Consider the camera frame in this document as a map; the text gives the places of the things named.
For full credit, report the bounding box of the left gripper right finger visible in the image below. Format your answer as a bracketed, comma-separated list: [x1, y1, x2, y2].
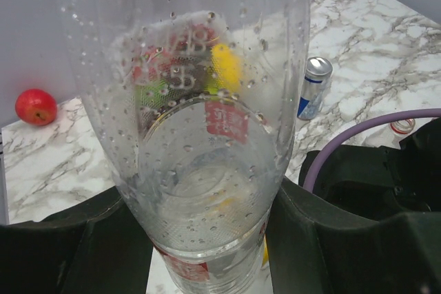
[266, 178, 440, 293]

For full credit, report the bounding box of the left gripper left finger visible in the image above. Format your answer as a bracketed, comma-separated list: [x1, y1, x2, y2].
[1, 187, 153, 293]

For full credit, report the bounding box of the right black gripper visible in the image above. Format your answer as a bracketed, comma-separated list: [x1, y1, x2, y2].
[300, 118, 440, 221]

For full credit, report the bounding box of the red label clear bottle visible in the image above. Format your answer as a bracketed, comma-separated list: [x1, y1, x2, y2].
[389, 118, 416, 136]

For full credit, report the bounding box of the clear water bottle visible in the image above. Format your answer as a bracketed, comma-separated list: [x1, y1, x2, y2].
[58, 0, 310, 293]

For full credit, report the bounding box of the silver blue drink can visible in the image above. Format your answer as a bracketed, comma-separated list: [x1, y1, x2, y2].
[297, 56, 333, 120]

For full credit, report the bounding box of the red apple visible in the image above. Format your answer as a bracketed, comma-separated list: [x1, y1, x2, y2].
[14, 89, 58, 126]

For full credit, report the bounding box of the white plastic fruit basket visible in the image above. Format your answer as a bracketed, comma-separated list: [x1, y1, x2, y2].
[109, 10, 238, 137]

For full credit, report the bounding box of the yellow mango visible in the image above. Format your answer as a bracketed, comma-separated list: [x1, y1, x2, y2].
[206, 43, 243, 94]

